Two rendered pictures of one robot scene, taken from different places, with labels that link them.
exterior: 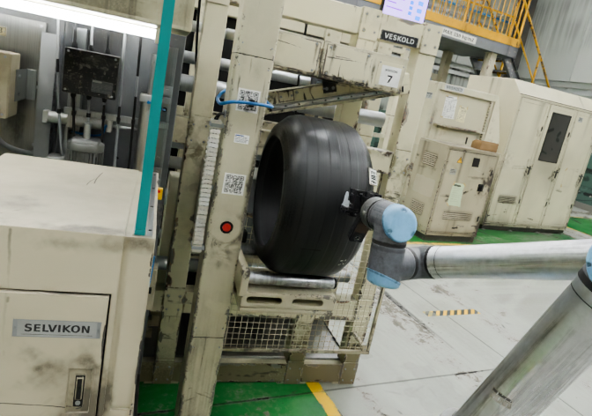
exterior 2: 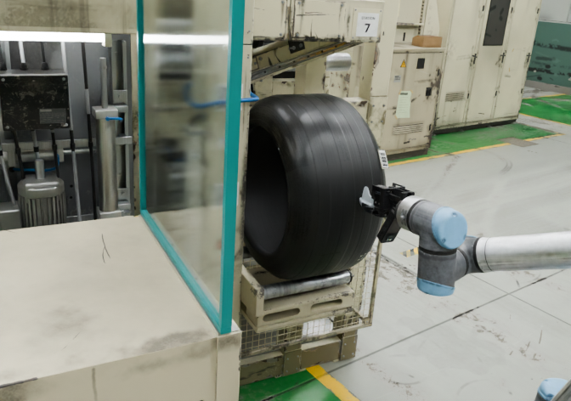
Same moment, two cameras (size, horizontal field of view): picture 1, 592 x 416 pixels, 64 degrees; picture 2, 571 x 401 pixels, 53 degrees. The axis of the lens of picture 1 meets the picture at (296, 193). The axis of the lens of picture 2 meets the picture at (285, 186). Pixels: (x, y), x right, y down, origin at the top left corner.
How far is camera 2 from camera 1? 0.41 m
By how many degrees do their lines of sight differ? 12
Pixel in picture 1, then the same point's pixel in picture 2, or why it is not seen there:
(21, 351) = not seen: outside the picture
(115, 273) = (206, 378)
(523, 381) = not seen: outside the picture
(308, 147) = (311, 141)
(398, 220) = (450, 227)
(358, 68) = (332, 21)
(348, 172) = (358, 160)
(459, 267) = (516, 262)
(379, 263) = (433, 273)
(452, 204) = (401, 116)
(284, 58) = not seen: hidden behind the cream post
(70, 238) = (157, 358)
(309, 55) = (275, 16)
